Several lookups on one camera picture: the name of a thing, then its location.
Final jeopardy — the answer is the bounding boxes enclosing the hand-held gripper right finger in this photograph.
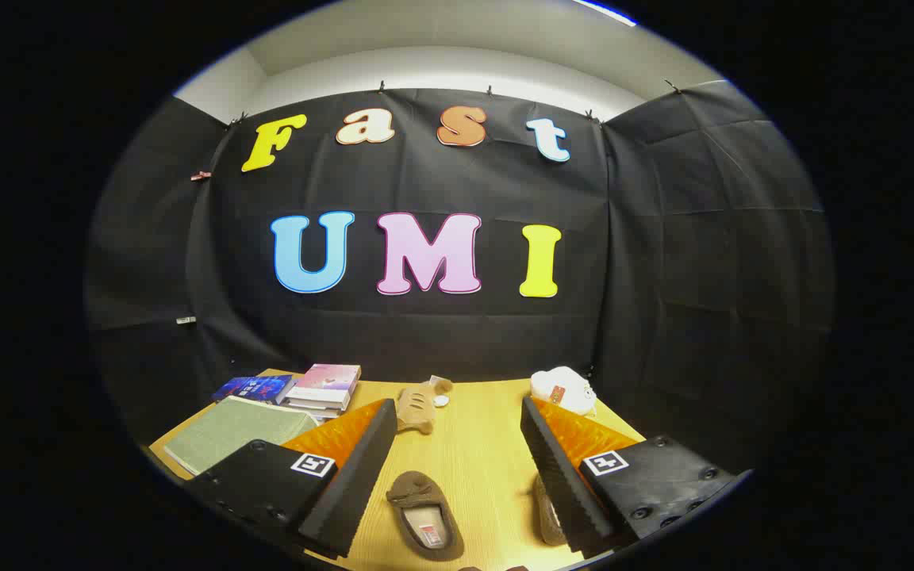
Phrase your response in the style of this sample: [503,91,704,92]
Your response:
[520,397,743,556]

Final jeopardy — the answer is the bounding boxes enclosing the white plush toy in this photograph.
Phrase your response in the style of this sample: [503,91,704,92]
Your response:
[530,366,597,418]

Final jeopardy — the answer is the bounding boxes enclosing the brown fuzzy slipper shoe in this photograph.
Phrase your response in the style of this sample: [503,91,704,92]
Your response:
[532,473,570,548]
[386,471,465,562]

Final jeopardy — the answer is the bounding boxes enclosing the white paperback book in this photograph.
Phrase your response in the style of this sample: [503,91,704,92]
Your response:
[281,403,343,420]
[282,394,351,412]

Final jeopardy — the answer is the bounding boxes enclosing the cream fabric storage box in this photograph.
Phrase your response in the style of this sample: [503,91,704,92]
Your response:
[163,396,319,478]

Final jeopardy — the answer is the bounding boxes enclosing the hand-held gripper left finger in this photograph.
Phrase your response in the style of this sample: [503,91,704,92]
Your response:
[187,398,398,560]

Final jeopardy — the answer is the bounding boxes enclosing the brown plush toy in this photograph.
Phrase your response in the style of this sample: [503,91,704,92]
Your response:
[395,377,455,435]

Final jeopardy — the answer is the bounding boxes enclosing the pink cover book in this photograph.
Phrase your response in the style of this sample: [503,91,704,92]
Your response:
[286,363,362,401]

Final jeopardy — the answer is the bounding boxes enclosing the black backdrop cloth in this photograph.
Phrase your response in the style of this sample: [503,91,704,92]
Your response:
[84,79,835,477]

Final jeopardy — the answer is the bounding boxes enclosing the blue cover book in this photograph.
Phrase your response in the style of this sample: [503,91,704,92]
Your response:
[211,374,297,406]

